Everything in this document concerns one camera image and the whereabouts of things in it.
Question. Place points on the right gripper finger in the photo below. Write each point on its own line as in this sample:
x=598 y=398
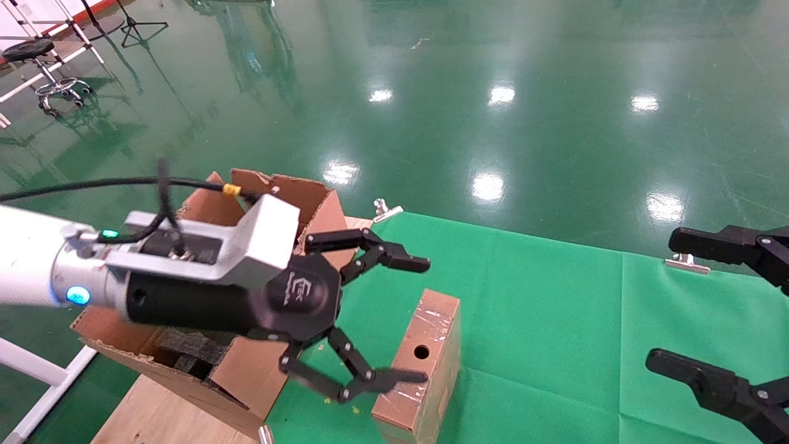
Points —
x=727 y=242
x=721 y=388

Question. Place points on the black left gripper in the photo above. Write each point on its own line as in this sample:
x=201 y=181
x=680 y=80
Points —
x=185 y=302

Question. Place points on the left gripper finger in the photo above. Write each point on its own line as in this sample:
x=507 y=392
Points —
x=376 y=250

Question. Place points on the small cardboard box with hole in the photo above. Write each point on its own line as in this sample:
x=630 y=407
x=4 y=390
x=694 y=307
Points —
x=431 y=333

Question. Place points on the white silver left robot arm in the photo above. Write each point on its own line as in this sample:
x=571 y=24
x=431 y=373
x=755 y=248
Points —
x=31 y=259

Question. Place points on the large open cardboard carton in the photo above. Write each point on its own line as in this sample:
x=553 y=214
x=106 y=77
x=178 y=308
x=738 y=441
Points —
x=246 y=376

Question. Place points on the silver metal clip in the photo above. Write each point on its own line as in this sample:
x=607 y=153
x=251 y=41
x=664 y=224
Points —
x=387 y=211
x=687 y=265

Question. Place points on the black foam block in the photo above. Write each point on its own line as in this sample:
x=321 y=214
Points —
x=191 y=348

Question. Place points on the green cloth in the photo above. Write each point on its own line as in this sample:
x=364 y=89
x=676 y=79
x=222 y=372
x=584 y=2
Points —
x=555 y=339

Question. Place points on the white tube shelf rack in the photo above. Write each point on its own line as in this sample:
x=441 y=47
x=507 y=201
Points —
x=43 y=370

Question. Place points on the black tripod stand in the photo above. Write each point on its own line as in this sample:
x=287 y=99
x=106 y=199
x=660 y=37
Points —
x=140 y=28

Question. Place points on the black stand pole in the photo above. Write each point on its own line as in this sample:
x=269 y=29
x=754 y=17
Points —
x=91 y=15

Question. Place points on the black wheeled stool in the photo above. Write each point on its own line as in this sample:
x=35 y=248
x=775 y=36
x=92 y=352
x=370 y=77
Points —
x=28 y=49

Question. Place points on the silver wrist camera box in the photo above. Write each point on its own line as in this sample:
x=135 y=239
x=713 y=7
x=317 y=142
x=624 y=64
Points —
x=265 y=240

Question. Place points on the white tube frame table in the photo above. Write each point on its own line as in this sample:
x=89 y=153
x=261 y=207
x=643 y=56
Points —
x=74 y=28

